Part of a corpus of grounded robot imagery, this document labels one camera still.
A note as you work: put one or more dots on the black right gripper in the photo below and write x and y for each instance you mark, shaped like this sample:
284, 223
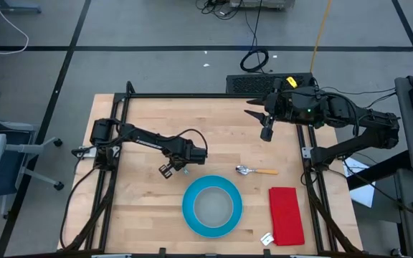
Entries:
282, 105

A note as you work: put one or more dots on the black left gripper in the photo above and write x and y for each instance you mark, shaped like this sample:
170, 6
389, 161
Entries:
194, 154

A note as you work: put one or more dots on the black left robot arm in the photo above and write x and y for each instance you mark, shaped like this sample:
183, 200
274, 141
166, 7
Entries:
145, 138

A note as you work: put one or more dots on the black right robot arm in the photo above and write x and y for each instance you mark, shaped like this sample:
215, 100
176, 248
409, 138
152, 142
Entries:
371, 136

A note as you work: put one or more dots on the blue round plate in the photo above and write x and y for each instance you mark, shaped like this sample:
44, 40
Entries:
189, 208

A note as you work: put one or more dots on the yellow plug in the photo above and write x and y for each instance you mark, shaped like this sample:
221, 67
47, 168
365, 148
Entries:
291, 81

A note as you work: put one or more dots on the grey metal stand base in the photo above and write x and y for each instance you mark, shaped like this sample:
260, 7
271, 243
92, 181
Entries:
264, 3

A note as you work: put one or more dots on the red folded cloth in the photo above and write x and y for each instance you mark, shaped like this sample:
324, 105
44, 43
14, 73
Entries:
285, 215

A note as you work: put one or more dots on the small white packet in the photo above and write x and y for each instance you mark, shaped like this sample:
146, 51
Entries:
266, 239

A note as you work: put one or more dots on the white paper sheet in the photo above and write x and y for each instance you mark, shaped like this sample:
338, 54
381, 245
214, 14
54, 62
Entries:
362, 190

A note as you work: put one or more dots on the grey chair base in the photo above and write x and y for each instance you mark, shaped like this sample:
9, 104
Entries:
13, 5

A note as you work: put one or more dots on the black aluminium rig frame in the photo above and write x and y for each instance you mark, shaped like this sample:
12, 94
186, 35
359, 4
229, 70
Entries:
192, 95

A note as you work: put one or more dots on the silver mounting bracket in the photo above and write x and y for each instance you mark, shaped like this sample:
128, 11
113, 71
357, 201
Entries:
307, 152
89, 152

